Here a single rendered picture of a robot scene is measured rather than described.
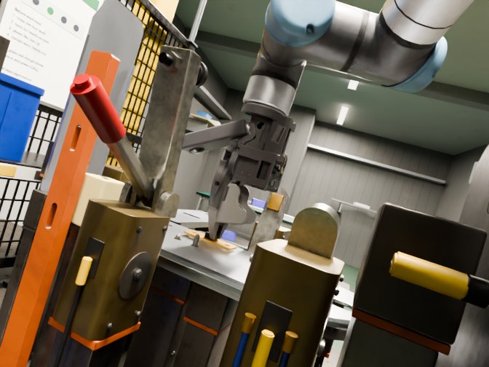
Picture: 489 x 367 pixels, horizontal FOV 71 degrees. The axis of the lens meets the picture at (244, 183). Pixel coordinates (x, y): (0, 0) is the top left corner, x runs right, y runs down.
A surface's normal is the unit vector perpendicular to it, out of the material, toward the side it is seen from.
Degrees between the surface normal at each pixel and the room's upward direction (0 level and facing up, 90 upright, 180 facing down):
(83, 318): 90
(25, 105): 90
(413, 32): 155
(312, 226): 102
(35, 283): 90
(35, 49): 90
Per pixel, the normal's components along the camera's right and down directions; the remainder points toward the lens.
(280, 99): 0.42, 0.14
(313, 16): 0.03, 0.01
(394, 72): -0.19, 0.86
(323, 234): -0.38, 0.10
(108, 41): 0.90, 0.28
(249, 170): -0.33, -0.11
